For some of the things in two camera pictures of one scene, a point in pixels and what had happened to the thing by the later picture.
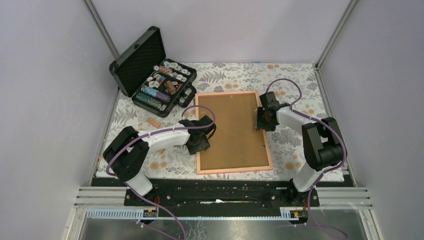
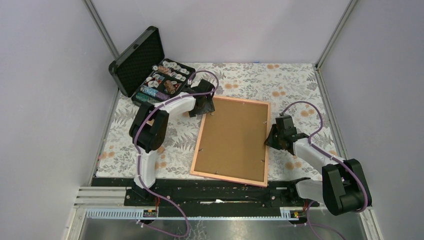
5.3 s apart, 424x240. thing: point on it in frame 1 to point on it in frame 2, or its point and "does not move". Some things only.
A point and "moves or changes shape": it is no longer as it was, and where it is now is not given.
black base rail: (250, 192) does not move
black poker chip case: (154, 84) does not move
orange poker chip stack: (170, 87) does not move
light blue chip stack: (145, 89) does not move
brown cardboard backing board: (236, 143) moves or changes shape
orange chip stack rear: (167, 70) does not move
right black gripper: (258, 123) to (269, 141)
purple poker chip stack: (163, 97) does not move
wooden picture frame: (235, 170) moves or changes shape
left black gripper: (204, 145) to (208, 108)
